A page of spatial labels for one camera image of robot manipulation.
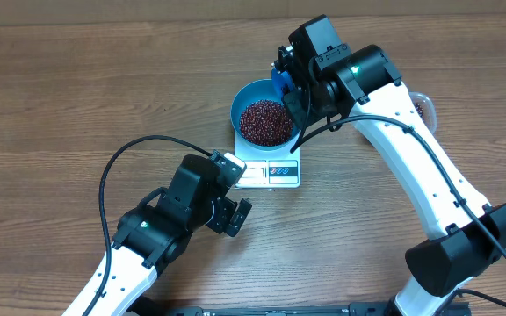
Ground blue plastic measuring scoop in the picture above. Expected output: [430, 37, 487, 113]
[271, 68, 295, 98]

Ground white digital kitchen scale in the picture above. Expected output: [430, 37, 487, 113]
[235, 133, 301, 189]

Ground red beans in container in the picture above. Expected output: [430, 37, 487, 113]
[414, 103, 424, 120]

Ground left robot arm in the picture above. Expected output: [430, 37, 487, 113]
[65, 152, 251, 315]

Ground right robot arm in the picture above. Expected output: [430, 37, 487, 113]
[273, 15, 506, 315]

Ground clear plastic container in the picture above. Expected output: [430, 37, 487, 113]
[409, 91, 437, 134]

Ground red beans in bowl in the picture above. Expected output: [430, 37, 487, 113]
[239, 100, 294, 147]

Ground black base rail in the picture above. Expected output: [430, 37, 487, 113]
[125, 302, 472, 316]

